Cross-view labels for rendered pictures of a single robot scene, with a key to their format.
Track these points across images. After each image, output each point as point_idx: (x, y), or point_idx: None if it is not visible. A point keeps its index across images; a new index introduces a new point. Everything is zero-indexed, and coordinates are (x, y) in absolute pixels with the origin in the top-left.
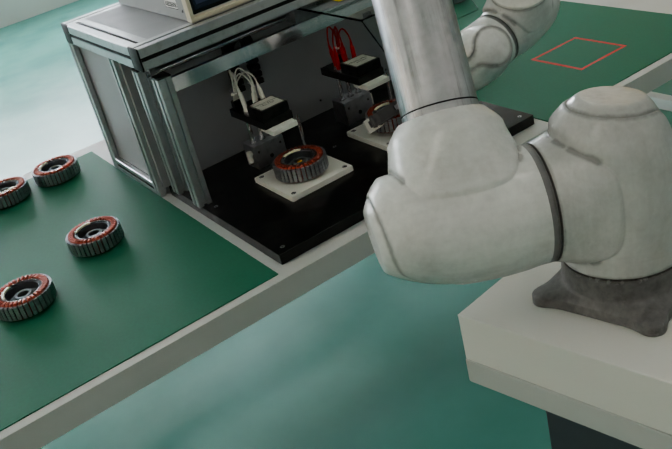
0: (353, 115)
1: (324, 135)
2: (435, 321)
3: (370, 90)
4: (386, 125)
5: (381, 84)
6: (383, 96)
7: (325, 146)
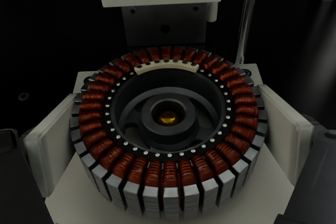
0: (143, 30)
1: (67, 43)
2: None
3: None
4: (89, 175)
5: (174, 3)
6: (264, 7)
7: (18, 80)
